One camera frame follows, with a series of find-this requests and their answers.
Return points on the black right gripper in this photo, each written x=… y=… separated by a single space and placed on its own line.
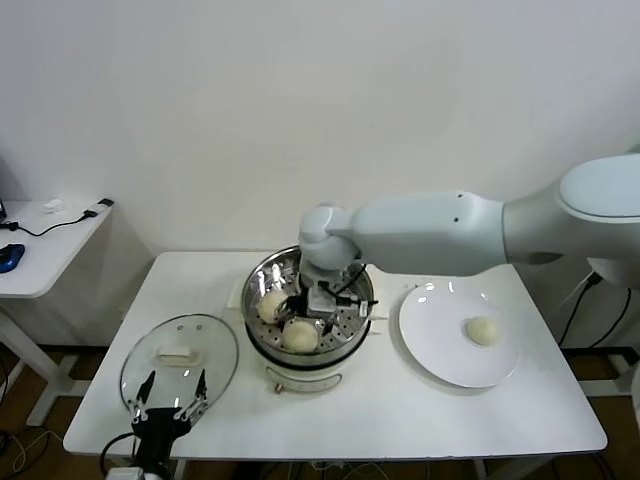
x=301 y=307

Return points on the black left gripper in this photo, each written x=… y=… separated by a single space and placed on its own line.
x=160 y=424

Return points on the white steamed baozi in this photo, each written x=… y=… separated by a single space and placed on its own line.
x=271 y=305
x=299 y=336
x=482 y=330

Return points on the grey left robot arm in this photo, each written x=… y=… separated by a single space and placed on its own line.
x=160 y=472

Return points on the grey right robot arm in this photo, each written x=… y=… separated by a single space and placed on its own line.
x=425 y=230

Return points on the steel perforated steamer basket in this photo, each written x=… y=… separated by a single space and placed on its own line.
x=260 y=280

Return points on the cream electric cooker base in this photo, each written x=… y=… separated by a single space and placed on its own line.
x=305 y=372

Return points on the white round plate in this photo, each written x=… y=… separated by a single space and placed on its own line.
x=425 y=360

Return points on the white side desk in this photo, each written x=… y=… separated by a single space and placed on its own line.
x=50 y=260

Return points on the blue computer mouse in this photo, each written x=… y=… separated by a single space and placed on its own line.
x=11 y=257

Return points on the small white plastic object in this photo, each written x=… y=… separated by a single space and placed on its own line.
x=54 y=205

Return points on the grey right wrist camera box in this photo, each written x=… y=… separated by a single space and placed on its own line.
x=321 y=301

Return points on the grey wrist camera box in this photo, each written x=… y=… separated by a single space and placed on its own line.
x=321 y=301
x=125 y=473

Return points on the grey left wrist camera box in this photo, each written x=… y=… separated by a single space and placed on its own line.
x=125 y=473

